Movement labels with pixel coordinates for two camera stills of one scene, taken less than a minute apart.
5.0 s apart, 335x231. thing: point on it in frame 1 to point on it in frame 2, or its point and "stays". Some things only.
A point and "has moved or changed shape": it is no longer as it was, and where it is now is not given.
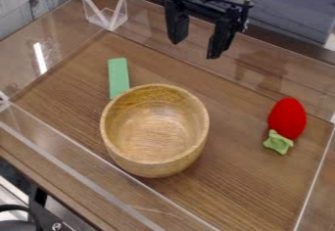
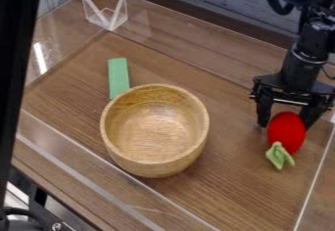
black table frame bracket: (42, 218) stays
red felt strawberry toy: (288, 120) has moved or changed shape
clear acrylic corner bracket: (105, 18) stays
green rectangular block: (118, 75) stays
